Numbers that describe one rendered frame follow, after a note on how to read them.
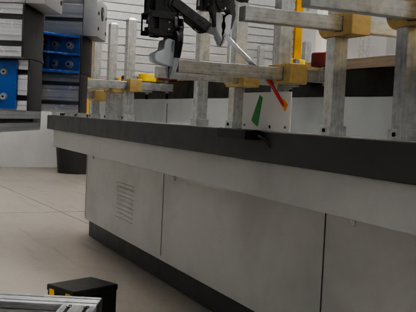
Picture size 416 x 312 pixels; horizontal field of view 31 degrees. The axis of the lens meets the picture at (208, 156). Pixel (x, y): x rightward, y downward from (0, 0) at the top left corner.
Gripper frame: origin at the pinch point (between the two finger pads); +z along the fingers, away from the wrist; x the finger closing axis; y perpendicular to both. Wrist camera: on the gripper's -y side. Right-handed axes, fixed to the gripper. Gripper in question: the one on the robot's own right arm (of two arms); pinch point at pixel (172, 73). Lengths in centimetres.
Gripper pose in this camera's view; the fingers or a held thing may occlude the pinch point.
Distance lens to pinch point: 176.9
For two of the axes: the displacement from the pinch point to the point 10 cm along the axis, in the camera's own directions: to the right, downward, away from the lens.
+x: 4.1, 0.6, -9.1
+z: -0.5, 10.0, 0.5
